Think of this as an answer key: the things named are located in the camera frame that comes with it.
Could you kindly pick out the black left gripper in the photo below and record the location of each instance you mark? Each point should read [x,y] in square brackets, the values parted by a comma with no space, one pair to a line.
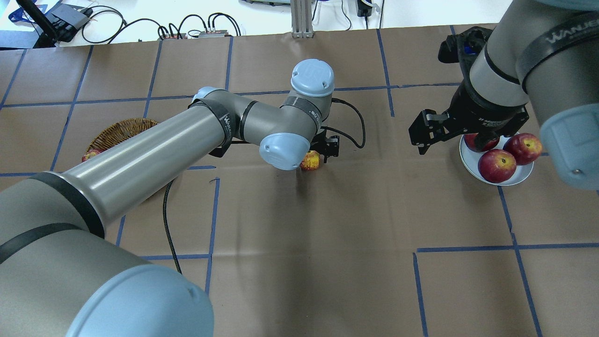
[332,146]

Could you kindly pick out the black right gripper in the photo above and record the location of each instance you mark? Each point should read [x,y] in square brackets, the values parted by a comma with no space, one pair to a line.
[482,112]

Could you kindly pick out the yellow-red apple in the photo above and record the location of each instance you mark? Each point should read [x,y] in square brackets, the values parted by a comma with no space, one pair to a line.
[311,161]

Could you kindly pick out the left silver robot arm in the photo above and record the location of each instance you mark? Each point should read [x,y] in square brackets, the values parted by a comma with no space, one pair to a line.
[60,277]

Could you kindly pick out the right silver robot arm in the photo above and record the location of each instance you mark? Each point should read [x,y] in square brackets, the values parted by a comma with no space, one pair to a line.
[543,53]

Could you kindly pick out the red apple on plate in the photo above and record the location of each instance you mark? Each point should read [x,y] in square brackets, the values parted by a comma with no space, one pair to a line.
[496,166]
[525,148]
[471,143]

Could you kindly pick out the white round plate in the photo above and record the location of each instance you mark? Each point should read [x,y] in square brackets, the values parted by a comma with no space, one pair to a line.
[470,159]

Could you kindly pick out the woven wicker basket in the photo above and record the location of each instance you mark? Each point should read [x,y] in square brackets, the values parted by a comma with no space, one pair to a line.
[120,132]

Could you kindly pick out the dark red apple in basket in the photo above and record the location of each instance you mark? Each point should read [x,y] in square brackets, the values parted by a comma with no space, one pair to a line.
[91,153]

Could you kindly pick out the aluminium frame post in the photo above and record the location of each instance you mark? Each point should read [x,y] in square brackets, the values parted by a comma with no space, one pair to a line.
[301,12]

